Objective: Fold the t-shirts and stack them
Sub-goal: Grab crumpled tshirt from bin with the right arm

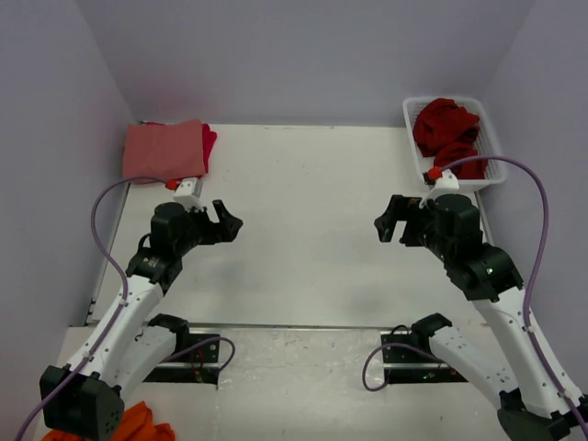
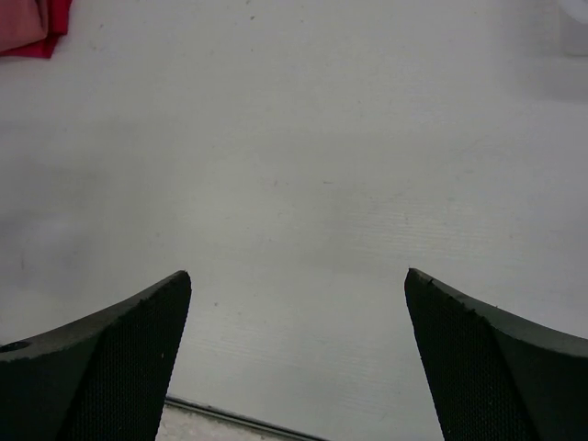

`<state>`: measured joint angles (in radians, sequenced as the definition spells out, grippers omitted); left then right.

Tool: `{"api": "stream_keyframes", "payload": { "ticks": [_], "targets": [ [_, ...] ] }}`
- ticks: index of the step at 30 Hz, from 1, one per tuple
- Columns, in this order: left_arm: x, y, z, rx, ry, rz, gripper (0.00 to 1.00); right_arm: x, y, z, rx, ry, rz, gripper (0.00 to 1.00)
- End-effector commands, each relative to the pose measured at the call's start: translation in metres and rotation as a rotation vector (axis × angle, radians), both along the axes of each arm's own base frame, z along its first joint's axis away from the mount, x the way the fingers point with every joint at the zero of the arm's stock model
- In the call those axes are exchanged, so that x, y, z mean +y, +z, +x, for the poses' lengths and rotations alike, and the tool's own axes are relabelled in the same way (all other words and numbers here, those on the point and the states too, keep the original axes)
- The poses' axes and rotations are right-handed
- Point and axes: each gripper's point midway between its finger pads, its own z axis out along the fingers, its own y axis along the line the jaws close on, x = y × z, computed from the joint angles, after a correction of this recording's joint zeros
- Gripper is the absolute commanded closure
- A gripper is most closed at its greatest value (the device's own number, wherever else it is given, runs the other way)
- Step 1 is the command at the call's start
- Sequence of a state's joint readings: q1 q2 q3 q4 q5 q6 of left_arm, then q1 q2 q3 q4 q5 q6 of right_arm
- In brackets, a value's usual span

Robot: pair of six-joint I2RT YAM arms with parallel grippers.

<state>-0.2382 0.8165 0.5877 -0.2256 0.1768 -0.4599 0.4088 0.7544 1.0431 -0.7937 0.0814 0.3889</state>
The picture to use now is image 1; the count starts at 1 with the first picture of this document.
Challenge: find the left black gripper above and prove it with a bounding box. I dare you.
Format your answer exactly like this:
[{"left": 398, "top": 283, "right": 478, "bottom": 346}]
[{"left": 174, "top": 199, "right": 242, "bottom": 255}]

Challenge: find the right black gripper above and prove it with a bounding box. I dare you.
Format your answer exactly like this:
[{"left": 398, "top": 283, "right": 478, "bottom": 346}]
[{"left": 374, "top": 193, "right": 453, "bottom": 261}]

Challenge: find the dark red t shirt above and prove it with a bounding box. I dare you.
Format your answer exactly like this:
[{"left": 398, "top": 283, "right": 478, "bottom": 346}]
[{"left": 413, "top": 98, "right": 480, "bottom": 168}]

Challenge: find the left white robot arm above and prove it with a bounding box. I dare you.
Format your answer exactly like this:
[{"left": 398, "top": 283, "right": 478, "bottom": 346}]
[{"left": 40, "top": 199, "right": 243, "bottom": 440}]

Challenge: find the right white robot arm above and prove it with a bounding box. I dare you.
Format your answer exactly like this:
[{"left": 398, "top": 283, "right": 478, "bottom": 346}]
[{"left": 374, "top": 194, "right": 587, "bottom": 440}]

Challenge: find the folded red t shirt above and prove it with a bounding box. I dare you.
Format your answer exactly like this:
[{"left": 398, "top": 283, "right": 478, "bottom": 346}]
[{"left": 202, "top": 123, "right": 218, "bottom": 174}]

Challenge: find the folded pink t shirt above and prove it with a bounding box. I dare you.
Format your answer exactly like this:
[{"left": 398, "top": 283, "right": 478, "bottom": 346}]
[{"left": 122, "top": 119, "right": 206, "bottom": 180}]

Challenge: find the white plastic basket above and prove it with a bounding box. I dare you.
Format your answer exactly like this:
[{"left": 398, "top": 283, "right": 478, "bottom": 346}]
[{"left": 402, "top": 96, "right": 501, "bottom": 180}]

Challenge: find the orange t shirt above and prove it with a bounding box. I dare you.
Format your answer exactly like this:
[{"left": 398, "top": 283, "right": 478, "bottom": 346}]
[{"left": 44, "top": 401, "right": 176, "bottom": 441}]

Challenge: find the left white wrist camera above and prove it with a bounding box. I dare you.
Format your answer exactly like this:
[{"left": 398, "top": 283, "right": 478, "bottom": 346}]
[{"left": 165, "top": 177, "right": 203, "bottom": 211}]

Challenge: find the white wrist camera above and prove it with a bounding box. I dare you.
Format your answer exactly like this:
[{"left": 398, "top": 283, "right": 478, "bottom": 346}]
[
  {"left": 165, "top": 177, "right": 203, "bottom": 211},
  {"left": 423, "top": 167, "right": 459, "bottom": 192}
]

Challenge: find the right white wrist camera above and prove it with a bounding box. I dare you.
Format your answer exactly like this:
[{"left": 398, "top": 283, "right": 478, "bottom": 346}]
[{"left": 423, "top": 167, "right": 459, "bottom": 192}]

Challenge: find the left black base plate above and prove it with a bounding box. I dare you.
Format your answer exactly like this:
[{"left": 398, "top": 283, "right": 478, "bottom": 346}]
[{"left": 144, "top": 323, "right": 220, "bottom": 386}]

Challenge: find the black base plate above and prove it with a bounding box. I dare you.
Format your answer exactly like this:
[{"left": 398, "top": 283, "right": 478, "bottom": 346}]
[
  {"left": 380, "top": 325, "right": 466, "bottom": 385},
  {"left": 144, "top": 323, "right": 220, "bottom": 386}
]

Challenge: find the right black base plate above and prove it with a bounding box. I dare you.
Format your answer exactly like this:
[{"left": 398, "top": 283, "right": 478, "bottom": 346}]
[{"left": 380, "top": 325, "right": 466, "bottom": 385}]

